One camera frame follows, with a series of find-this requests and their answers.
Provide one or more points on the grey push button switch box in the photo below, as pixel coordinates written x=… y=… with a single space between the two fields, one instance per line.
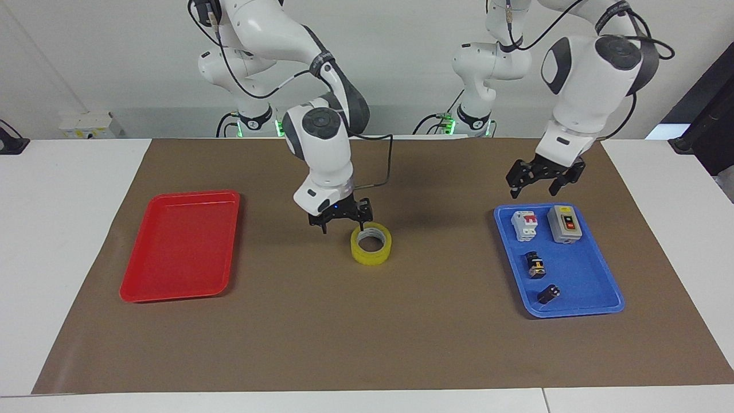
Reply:
x=565 y=223

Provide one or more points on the yellow tape roll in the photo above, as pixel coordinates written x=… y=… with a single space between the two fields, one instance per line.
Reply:
x=371 y=252

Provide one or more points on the white and red circuit breaker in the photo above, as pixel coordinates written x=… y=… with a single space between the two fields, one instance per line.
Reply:
x=524 y=225

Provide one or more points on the white socket box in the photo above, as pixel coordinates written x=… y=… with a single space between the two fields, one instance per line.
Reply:
x=89 y=125

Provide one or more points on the black and yellow small component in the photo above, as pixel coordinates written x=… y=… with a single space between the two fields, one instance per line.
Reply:
x=535 y=265

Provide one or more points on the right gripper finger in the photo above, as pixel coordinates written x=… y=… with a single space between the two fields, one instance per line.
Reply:
x=319 y=224
x=364 y=213

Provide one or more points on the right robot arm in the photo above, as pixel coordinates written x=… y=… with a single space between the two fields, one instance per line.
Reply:
x=321 y=152

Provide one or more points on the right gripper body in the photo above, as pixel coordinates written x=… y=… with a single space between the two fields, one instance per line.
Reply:
x=338 y=210

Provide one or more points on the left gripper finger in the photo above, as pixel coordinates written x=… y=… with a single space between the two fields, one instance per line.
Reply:
x=519 y=175
x=567 y=175

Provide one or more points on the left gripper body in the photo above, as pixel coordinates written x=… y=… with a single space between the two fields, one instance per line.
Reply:
x=549 y=167

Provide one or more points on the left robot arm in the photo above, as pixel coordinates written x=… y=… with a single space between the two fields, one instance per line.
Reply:
x=585 y=86

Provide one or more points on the black stand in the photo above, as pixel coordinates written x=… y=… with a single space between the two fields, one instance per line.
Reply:
x=708 y=126

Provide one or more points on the blue plastic tray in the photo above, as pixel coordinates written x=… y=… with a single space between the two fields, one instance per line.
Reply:
x=573 y=275

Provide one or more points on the red plastic tray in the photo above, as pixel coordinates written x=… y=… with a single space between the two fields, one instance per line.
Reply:
x=180 y=246

